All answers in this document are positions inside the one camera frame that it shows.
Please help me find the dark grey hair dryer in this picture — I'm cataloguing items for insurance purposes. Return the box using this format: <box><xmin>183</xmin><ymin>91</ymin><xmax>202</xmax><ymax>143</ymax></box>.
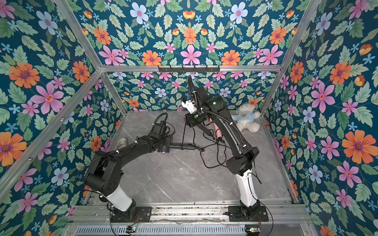
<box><xmin>185</xmin><ymin>116</ymin><xmax>214</xmax><ymax>138</ymax></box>
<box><xmin>157</xmin><ymin>143</ymin><xmax>196</xmax><ymax>153</ymax></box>

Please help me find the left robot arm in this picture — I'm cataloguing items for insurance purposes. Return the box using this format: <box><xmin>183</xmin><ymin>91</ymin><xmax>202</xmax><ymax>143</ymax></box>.
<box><xmin>85</xmin><ymin>121</ymin><xmax>169</xmax><ymax>212</ymax></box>

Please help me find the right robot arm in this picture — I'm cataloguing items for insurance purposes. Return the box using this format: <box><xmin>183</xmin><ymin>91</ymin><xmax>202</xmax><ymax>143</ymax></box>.
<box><xmin>182</xmin><ymin>88</ymin><xmax>260</xmax><ymax>209</ymax></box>

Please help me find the pink hair dryer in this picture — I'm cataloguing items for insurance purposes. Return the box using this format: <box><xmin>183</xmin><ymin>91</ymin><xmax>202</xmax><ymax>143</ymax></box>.
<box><xmin>213</xmin><ymin>123</ymin><xmax>222</xmax><ymax>141</ymax></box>

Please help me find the rolled beige cloth bundle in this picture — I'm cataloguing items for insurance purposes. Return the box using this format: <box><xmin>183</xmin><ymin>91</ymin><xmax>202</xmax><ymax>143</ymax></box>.
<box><xmin>116</xmin><ymin>137</ymin><xmax>129</xmax><ymax>151</ymax></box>

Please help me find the white teddy bear blue shirt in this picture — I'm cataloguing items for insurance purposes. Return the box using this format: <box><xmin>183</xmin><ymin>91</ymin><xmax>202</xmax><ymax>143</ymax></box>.
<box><xmin>231</xmin><ymin>103</ymin><xmax>261</xmax><ymax>133</ymax></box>

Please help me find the small green circuit board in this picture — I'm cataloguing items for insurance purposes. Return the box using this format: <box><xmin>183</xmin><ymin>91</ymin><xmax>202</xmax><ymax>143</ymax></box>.
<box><xmin>126</xmin><ymin>226</ymin><xmax>137</xmax><ymax>234</ymax></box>

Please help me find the white slotted vent strip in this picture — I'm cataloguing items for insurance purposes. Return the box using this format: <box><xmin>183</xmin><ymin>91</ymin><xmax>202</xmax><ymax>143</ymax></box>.
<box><xmin>75</xmin><ymin>225</ymin><xmax>247</xmax><ymax>236</ymax></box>

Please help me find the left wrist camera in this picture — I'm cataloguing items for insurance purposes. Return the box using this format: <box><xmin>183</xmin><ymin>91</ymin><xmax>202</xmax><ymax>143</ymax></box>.
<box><xmin>155</xmin><ymin>122</ymin><xmax>167</xmax><ymax>136</ymax></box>

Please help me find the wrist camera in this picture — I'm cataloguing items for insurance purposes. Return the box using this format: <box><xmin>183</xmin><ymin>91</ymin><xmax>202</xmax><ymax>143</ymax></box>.
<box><xmin>155</xmin><ymin>122</ymin><xmax>167</xmax><ymax>136</ymax></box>
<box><xmin>181</xmin><ymin>97</ymin><xmax>197</xmax><ymax>114</ymax></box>

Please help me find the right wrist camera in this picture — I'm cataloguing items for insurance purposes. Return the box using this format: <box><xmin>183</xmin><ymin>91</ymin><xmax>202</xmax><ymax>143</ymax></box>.
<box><xmin>181</xmin><ymin>97</ymin><xmax>197</xmax><ymax>114</ymax></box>

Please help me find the black hook rail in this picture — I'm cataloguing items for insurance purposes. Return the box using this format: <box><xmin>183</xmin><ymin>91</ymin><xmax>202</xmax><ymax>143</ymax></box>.
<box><xmin>158</xmin><ymin>65</ymin><xmax>221</xmax><ymax>73</ymax></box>

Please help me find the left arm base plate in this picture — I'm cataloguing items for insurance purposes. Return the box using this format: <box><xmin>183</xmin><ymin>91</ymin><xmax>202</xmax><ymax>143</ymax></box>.
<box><xmin>110</xmin><ymin>206</ymin><xmax>152</xmax><ymax>223</ymax></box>

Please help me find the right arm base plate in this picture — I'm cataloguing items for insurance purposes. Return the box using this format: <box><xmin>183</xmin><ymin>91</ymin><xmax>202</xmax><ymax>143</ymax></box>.
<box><xmin>224</xmin><ymin>206</ymin><xmax>270</xmax><ymax>222</ymax></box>

